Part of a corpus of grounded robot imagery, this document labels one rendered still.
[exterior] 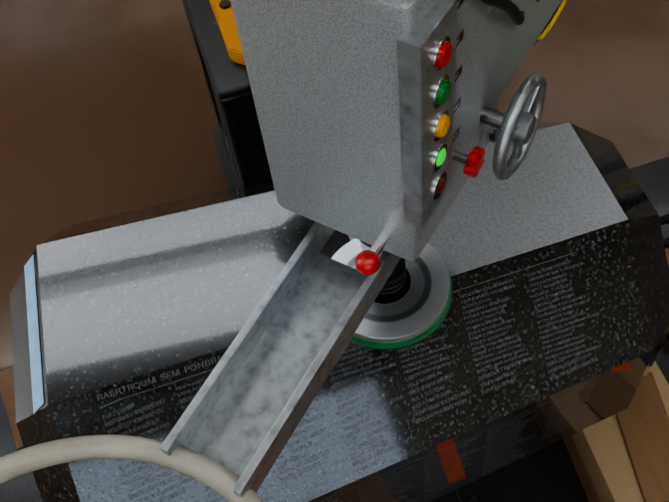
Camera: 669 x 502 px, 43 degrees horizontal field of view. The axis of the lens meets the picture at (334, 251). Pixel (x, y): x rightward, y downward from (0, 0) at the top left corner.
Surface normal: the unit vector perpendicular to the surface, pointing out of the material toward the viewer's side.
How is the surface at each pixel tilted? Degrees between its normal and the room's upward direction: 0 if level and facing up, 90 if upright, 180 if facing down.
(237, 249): 0
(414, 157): 90
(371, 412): 45
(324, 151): 90
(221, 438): 2
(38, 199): 0
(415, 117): 90
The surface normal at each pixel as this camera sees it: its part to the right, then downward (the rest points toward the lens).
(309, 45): -0.50, 0.73
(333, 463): 0.15, 0.14
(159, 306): -0.09, -0.58
